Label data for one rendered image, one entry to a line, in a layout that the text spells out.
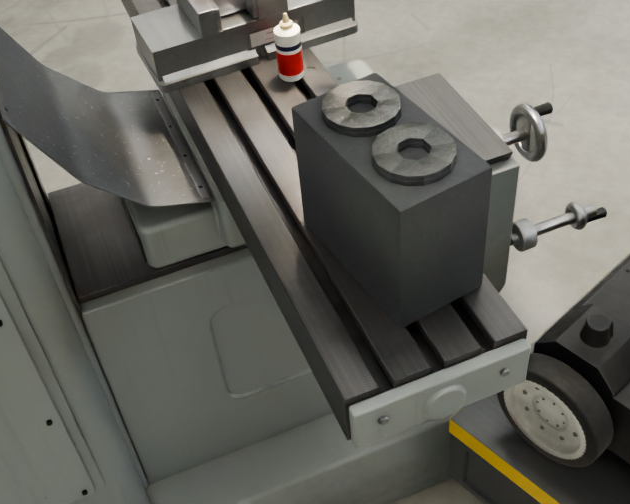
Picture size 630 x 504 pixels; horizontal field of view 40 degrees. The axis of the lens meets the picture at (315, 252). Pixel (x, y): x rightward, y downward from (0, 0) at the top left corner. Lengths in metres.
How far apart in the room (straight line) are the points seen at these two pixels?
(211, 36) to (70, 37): 2.16
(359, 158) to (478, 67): 2.18
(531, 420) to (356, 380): 0.63
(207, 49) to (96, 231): 0.36
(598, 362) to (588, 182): 1.30
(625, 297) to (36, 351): 0.95
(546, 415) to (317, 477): 0.50
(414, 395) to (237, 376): 0.72
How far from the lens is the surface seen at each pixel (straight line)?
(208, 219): 1.36
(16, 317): 1.31
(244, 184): 1.21
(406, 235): 0.91
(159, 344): 1.51
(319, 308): 1.04
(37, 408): 1.45
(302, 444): 1.81
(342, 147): 0.96
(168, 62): 1.40
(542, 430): 1.55
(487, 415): 1.61
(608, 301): 1.55
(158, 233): 1.35
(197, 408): 1.67
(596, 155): 2.77
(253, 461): 1.80
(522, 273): 2.38
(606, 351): 1.45
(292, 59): 1.37
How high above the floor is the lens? 1.73
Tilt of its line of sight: 45 degrees down
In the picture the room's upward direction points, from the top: 6 degrees counter-clockwise
